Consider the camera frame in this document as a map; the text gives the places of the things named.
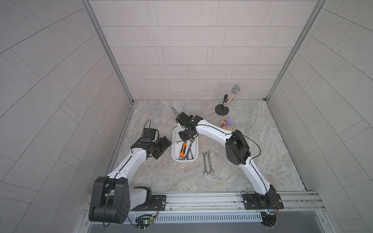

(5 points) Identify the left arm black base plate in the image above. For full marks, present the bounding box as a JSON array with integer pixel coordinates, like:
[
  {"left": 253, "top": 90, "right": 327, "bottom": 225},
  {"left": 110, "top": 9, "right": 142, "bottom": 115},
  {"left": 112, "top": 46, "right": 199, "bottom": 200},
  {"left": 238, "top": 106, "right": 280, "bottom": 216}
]
[{"left": 131, "top": 195, "right": 167, "bottom": 211}]

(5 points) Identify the green circuit board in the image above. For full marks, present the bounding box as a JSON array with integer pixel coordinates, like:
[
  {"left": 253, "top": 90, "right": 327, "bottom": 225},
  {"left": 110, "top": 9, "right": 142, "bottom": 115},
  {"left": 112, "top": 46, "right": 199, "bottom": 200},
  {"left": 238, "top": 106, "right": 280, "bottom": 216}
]
[
  {"left": 135, "top": 214, "right": 155, "bottom": 231},
  {"left": 261, "top": 212, "right": 277, "bottom": 228}
]

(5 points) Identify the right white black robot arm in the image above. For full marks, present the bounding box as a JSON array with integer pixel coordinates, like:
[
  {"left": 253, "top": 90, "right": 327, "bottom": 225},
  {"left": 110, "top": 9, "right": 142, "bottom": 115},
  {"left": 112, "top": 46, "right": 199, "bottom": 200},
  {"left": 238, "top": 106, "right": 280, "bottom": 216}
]
[{"left": 176, "top": 112, "right": 276, "bottom": 207}]

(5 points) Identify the small wooden toy with figures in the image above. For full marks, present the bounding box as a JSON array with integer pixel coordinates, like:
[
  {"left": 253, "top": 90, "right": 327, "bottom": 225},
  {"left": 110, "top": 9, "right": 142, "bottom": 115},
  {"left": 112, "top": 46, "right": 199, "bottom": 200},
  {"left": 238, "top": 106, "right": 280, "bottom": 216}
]
[{"left": 220, "top": 117, "right": 232, "bottom": 131}]

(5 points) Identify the left green circuit board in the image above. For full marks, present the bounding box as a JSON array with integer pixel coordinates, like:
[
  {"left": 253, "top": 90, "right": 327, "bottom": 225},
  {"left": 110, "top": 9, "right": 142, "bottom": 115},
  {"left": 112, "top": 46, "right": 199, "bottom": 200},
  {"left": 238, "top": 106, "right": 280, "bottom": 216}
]
[{"left": 135, "top": 214, "right": 155, "bottom": 231}]

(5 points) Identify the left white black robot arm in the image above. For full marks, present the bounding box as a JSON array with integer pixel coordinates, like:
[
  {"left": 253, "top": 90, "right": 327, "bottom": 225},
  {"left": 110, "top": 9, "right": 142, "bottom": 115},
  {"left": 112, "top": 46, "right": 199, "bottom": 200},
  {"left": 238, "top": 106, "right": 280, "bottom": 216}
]
[{"left": 88, "top": 136, "right": 172, "bottom": 224}]

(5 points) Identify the orange handled adjustable wrench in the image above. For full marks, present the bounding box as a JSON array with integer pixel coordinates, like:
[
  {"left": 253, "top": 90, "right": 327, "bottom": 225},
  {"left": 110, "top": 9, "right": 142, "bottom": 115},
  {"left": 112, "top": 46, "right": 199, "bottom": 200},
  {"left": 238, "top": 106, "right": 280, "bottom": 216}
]
[{"left": 179, "top": 142, "right": 187, "bottom": 160}]

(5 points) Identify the small silver combination wrench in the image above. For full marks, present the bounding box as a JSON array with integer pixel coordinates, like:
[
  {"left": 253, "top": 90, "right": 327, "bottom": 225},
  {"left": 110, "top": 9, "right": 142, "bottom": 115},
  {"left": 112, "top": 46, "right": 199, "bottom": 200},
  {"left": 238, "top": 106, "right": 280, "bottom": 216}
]
[{"left": 184, "top": 139, "right": 194, "bottom": 160}]

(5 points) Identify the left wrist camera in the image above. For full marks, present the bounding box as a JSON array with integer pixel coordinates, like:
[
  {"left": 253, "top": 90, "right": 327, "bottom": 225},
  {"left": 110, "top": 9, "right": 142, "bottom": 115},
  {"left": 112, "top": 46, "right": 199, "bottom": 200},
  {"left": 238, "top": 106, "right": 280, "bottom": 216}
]
[{"left": 140, "top": 128, "right": 159, "bottom": 143}]

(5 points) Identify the long silver open-end wrench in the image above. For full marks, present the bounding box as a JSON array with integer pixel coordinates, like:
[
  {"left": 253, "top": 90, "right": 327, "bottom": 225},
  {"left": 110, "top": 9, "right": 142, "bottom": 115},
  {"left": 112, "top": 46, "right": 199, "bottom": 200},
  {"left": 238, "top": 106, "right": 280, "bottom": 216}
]
[{"left": 202, "top": 152, "right": 209, "bottom": 176}]

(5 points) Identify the right green circuit board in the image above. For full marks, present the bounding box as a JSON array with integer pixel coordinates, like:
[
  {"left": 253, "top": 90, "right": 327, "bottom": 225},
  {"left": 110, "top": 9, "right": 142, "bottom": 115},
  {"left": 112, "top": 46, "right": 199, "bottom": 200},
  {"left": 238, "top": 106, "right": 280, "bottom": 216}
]
[{"left": 261, "top": 212, "right": 277, "bottom": 228}]

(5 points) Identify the glitter microphone on black stand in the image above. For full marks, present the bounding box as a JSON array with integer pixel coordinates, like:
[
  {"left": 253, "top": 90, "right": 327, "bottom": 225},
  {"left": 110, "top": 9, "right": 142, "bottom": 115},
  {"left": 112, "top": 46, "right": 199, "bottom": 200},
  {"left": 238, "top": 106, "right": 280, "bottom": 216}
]
[{"left": 215, "top": 84, "right": 241, "bottom": 116}]

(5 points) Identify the aluminium mounting rail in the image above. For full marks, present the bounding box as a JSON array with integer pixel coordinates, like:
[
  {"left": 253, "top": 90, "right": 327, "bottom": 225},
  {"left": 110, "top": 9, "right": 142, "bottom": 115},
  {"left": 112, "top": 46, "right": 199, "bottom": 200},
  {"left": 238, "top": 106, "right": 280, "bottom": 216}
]
[{"left": 78, "top": 190, "right": 325, "bottom": 216}]

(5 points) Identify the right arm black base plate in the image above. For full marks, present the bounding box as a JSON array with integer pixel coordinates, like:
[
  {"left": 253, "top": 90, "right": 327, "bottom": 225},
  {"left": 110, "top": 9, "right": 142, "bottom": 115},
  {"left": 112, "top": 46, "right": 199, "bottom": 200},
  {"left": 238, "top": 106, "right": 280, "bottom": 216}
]
[{"left": 240, "top": 191, "right": 284, "bottom": 211}]

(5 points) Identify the white plastic storage box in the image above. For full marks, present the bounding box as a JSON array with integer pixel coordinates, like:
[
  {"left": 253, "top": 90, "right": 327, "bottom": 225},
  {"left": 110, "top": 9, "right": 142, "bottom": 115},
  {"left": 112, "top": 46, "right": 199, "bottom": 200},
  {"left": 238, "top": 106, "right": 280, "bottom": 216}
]
[{"left": 172, "top": 127, "right": 199, "bottom": 163}]

